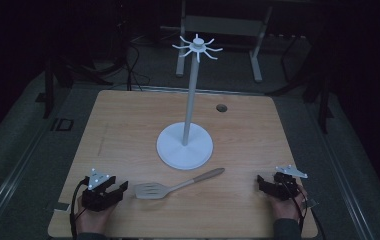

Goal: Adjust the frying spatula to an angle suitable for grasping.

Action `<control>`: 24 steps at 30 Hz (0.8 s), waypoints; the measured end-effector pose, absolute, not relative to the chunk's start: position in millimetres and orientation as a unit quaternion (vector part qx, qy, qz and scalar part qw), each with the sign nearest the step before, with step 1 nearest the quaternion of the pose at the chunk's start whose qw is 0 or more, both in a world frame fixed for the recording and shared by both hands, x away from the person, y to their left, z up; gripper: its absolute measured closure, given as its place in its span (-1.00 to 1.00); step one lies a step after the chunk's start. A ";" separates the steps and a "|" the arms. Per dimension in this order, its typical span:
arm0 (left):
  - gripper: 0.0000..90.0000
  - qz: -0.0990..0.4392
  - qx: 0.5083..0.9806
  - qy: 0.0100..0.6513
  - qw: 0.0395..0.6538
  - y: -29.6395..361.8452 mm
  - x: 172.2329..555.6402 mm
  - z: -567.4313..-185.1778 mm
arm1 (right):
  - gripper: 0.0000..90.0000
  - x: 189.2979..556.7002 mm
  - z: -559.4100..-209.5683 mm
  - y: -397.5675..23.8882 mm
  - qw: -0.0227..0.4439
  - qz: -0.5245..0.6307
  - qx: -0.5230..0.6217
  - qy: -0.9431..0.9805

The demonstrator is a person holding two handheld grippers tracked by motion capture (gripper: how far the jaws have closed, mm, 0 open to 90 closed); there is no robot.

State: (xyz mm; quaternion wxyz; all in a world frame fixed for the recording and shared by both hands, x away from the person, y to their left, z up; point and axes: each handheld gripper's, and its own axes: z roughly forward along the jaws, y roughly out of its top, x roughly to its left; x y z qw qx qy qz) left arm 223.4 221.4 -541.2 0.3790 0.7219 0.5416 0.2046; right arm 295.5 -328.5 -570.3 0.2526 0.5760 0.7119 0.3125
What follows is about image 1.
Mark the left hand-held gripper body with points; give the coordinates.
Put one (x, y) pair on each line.
(95, 198)

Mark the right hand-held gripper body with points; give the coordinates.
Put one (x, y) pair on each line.
(286, 186)

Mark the white utensil rack with hooks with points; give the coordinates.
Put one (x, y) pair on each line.
(185, 146)

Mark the person's left hand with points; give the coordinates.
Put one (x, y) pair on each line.
(94, 220)

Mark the person's right hand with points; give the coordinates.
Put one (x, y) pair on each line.
(286, 208)

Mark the black stand legs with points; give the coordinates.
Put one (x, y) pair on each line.
(323, 100)
(61, 73)

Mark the white metal desk frame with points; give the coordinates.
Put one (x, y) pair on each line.
(224, 26)

